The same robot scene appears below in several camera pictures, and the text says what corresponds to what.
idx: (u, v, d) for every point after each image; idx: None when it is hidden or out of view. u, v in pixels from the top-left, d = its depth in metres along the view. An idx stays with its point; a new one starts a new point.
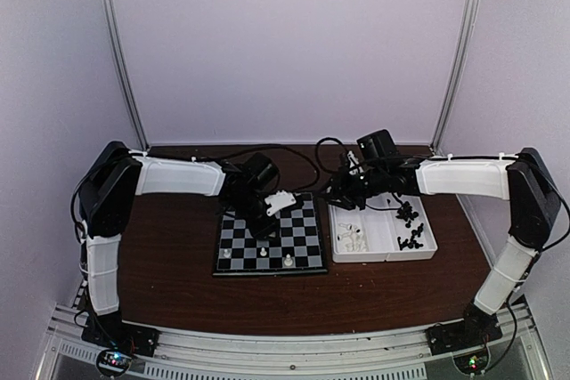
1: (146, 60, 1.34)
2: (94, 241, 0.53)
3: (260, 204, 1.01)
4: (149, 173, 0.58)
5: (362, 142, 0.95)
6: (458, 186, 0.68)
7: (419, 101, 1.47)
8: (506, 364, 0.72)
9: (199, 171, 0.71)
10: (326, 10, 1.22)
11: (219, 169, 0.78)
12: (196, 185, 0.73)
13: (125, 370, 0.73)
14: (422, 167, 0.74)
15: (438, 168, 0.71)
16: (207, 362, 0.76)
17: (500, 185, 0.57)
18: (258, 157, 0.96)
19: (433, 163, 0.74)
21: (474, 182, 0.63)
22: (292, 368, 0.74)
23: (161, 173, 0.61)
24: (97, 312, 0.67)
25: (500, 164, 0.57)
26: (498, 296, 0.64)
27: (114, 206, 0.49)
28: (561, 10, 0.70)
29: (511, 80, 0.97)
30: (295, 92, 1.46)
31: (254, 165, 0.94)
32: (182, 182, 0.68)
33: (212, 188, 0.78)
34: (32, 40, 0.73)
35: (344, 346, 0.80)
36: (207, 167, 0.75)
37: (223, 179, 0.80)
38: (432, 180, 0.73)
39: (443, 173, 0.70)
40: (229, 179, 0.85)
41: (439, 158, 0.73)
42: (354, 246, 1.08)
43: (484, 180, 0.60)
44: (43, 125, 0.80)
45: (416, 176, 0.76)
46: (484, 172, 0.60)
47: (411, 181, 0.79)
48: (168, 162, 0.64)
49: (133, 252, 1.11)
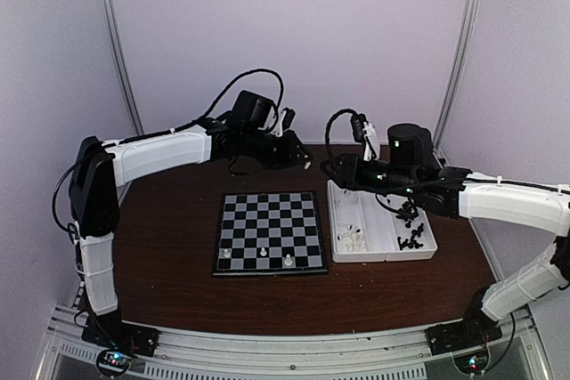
1: (145, 59, 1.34)
2: (87, 242, 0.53)
3: (267, 138, 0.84)
4: (125, 162, 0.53)
5: (396, 139, 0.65)
6: (500, 214, 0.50)
7: (420, 101, 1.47)
8: (506, 363, 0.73)
9: (181, 141, 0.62)
10: (326, 10, 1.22)
11: (203, 133, 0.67)
12: (180, 159, 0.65)
13: (126, 370, 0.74)
14: (467, 191, 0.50)
15: (484, 193, 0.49)
16: (207, 362, 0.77)
17: (559, 224, 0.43)
18: (242, 99, 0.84)
19: (475, 184, 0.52)
21: (523, 214, 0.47)
22: (292, 368, 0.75)
23: (142, 157, 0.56)
24: (97, 312, 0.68)
25: (559, 198, 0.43)
26: (503, 303, 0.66)
27: (100, 206, 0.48)
28: (561, 10, 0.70)
29: (511, 81, 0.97)
30: (295, 92, 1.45)
31: (242, 109, 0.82)
32: (165, 158, 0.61)
33: (200, 155, 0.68)
34: (31, 41, 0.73)
35: (344, 346, 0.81)
36: (191, 135, 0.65)
37: (211, 141, 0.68)
38: (474, 205, 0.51)
39: (492, 199, 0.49)
40: (217, 139, 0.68)
41: (483, 178, 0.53)
42: (354, 246, 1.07)
43: (537, 213, 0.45)
44: (44, 125, 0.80)
45: (457, 199, 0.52)
46: (540, 205, 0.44)
47: (450, 203, 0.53)
48: (144, 142, 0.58)
49: (133, 252, 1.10)
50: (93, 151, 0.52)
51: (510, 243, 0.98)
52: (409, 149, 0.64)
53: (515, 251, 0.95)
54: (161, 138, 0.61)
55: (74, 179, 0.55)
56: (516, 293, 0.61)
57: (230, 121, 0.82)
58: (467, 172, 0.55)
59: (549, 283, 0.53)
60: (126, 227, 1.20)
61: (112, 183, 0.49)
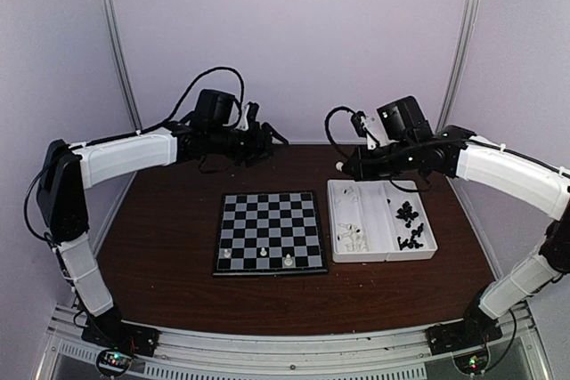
1: (145, 58, 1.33)
2: (65, 247, 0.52)
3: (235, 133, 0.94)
4: (94, 164, 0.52)
5: (384, 111, 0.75)
6: (500, 182, 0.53)
7: (420, 100, 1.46)
8: (506, 364, 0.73)
9: (146, 143, 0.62)
10: (326, 10, 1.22)
11: (166, 135, 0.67)
12: (145, 162, 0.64)
13: (126, 370, 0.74)
14: (471, 152, 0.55)
15: (488, 157, 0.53)
16: (207, 362, 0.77)
17: (555, 204, 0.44)
18: (203, 97, 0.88)
19: (479, 148, 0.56)
21: (524, 189, 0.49)
22: (292, 368, 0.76)
23: (109, 159, 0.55)
24: (93, 314, 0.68)
25: (560, 179, 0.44)
26: (502, 300, 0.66)
27: (68, 207, 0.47)
28: (560, 10, 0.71)
29: (510, 82, 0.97)
30: (294, 92, 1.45)
31: (205, 108, 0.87)
32: (131, 162, 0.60)
33: (166, 157, 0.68)
34: (30, 40, 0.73)
35: (344, 346, 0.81)
36: (155, 137, 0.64)
37: (177, 143, 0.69)
38: (475, 168, 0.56)
39: (493, 165, 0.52)
40: (183, 141, 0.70)
41: (489, 146, 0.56)
42: (354, 246, 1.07)
43: (536, 188, 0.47)
44: (44, 125, 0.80)
45: (457, 157, 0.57)
46: (539, 180, 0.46)
47: (449, 158, 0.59)
48: (111, 143, 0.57)
49: (133, 252, 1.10)
50: (61, 152, 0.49)
51: (512, 240, 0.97)
52: (398, 117, 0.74)
53: (516, 246, 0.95)
54: (126, 141, 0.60)
55: (43, 182, 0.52)
56: (512, 288, 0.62)
57: (194, 121, 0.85)
58: (471, 136, 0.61)
59: (545, 275, 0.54)
60: (126, 226, 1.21)
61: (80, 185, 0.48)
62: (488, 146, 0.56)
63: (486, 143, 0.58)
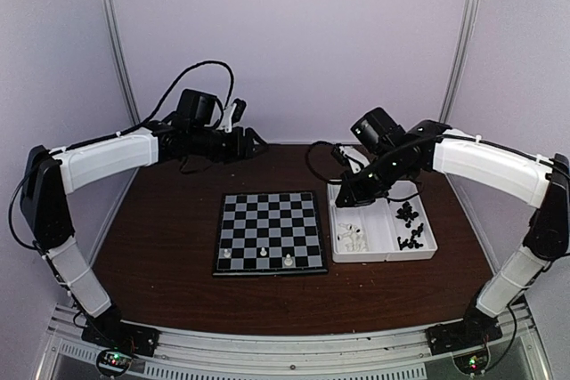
1: (145, 58, 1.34)
2: (54, 252, 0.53)
3: (217, 134, 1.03)
4: (76, 167, 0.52)
5: (357, 126, 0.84)
6: (476, 173, 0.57)
7: (420, 100, 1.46)
8: (505, 363, 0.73)
9: (126, 144, 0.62)
10: (325, 10, 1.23)
11: (147, 135, 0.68)
12: (127, 163, 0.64)
13: (126, 370, 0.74)
14: (445, 144, 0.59)
15: (463, 150, 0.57)
16: (208, 362, 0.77)
17: (533, 191, 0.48)
18: (185, 97, 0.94)
19: (456, 140, 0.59)
21: (500, 177, 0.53)
22: (292, 368, 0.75)
23: (92, 162, 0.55)
24: (93, 315, 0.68)
25: (536, 167, 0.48)
26: (498, 299, 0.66)
27: (52, 213, 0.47)
28: (560, 10, 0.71)
29: (511, 81, 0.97)
30: (294, 92, 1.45)
31: (187, 108, 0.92)
32: (113, 164, 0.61)
33: (148, 157, 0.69)
34: (31, 41, 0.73)
35: (343, 346, 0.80)
36: (135, 138, 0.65)
37: (158, 142, 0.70)
38: (451, 160, 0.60)
39: (469, 156, 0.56)
40: (164, 140, 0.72)
41: (466, 137, 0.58)
42: (354, 246, 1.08)
43: (515, 177, 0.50)
44: (44, 125, 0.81)
45: (434, 150, 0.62)
46: (517, 169, 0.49)
47: (426, 153, 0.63)
48: (91, 146, 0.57)
49: (133, 252, 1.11)
50: (40, 158, 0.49)
51: (511, 240, 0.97)
52: (369, 129, 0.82)
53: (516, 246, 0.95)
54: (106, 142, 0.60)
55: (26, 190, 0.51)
56: (504, 285, 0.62)
57: (175, 120, 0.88)
58: (445, 128, 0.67)
59: (533, 268, 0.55)
60: (126, 226, 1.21)
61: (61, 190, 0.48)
62: (464, 137, 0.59)
63: (460, 135, 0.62)
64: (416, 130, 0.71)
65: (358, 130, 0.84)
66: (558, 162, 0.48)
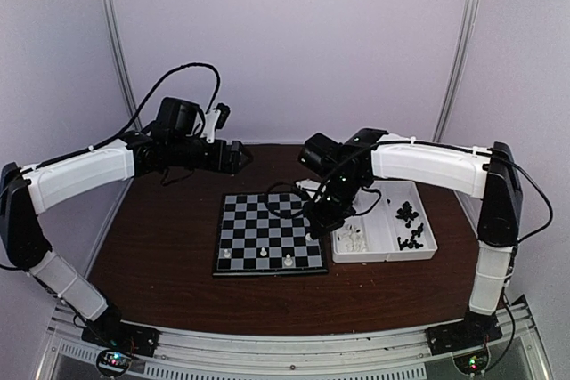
1: (145, 59, 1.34)
2: (36, 268, 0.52)
3: (197, 143, 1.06)
4: (46, 187, 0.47)
5: (304, 156, 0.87)
6: (415, 173, 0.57)
7: (419, 101, 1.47)
8: (506, 364, 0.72)
9: (101, 159, 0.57)
10: (325, 11, 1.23)
11: (123, 149, 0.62)
12: (104, 178, 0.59)
13: (126, 370, 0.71)
14: (381, 149, 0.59)
15: (400, 152, 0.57)
16: (207, 362, 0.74)
17: (473, 185, 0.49)
18: (166, 105, 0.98)
19: (390, 146, 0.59)
21: (438, 174, 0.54)
22: (292, 368, 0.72)
23: (64, 179, 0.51)
24: (90, 319, 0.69)
25: (474, 160, 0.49)
26: (484, 295, 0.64)
27: (20, 234, 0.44)
28: (560, 10, 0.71)
29: (511, 82, 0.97)
30: (294, 92, 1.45)
31: (167, 116, 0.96)
32: (88, 180, 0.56)
33: (125, 172, 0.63)
34: (31, 41, 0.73)
35: (344, 346, 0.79)
36: (109, 151, 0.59)
37: (134, 156, 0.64)
38: (388, 163, 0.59)
39: (404, 157, 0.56)
40: (140, 151, 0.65)
41: (401, 141, 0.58)
42: (354, 246, 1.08)
43: (453, 173, 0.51)
44: (44, 125, 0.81)
45: (371, 157, 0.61)
46: (455, 165, 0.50)
47: (363, 160, 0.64)
48: (62, 162, 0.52)
49: (133, 252, 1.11)
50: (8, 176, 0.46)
51: None
52: (315, 155, 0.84)
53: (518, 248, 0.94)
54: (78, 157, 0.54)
55: None
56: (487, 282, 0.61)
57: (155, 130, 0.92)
58: (380, 133, 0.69)
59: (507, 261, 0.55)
60: (126, 226, 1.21)
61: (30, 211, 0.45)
62: (399, 141, 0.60)
63: (397, 139, 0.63)
64: (352, 141, 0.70)
65: (304, 158, 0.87)
66: (495, 150, 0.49)
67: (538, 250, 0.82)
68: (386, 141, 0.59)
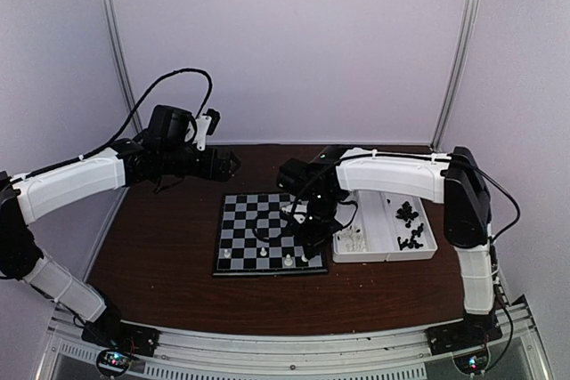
1: (145, 59, 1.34)
2: (34, 276, 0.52)
3: (188, 150, 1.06)
4: (40, 196, 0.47)
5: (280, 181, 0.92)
6: (381, 183, 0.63)
7: (419, 101, 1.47)
8: (506, 363, 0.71)
9: (91, 169, 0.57)
10: (325, 10, 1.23)
11: (113, 158, 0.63)
12: (93, 188, 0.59)
13: (126, 371, 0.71)
14: (344, 165, 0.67)
15: (362, 165, 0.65)
16: (207, 362, 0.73)
17: (434, 191, 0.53)
18: (157, 113, 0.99)
19: (354, 159, 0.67)
21: (401, 183, 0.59)
22: (292, 368, 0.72)
23: (56, 188, 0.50)
24: (88, 319, 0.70)
25: (431, 167, 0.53)
26: (478, 296, 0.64)
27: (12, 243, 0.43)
28: (560, 9, 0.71)
29: (511, 82, 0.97)
30: (294, 92, 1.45)
31: (159, 124, 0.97)
32: (78, 190, 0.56)
33: (115, 181, 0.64)
34: (32, 42, 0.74)
35: (344, 346, 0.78)
36: (101, 160, 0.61)
37: (124, 165, 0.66)
38: (354, 176, 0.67)
39: (367, 169, 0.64)
40: (131, 160, 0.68)
41: (362, 154, 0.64)
42: (354, 246, 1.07)
43: (414, 181, 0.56)
44: (44, 126, 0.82)
45: (337, 173, 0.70)
46: (415, 173, 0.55)
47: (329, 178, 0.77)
48: (53, 172, 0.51)
49: (133, 252, 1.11)
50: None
51: (511, 241, 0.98)
52: (292, 182, 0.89)
53: (517, 249, 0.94)
54: (70, 166, 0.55)
55: None
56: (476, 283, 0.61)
57: (146, 140, 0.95)
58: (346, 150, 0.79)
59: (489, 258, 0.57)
60: (126, 226, 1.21)
61: (19, 222, 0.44)
62: (362, 154, 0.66)
63: (362, 153, 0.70)
64: (319, 157, 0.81)
65: (280, 183, 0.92)
66: (454, 157, 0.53)
67: (537, 249, 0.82)
68: (348, 157, 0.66)
